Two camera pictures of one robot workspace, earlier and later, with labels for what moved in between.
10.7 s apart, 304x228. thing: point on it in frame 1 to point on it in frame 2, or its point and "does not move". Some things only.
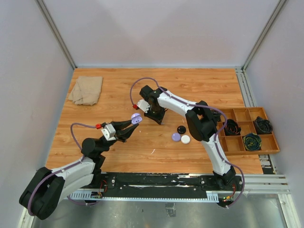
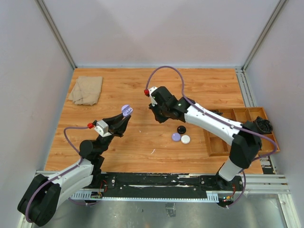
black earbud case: [181, 129] does not move
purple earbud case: [176, 137] does not move
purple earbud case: [136, 118] to [126, 110]
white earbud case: [185, 139] does not move
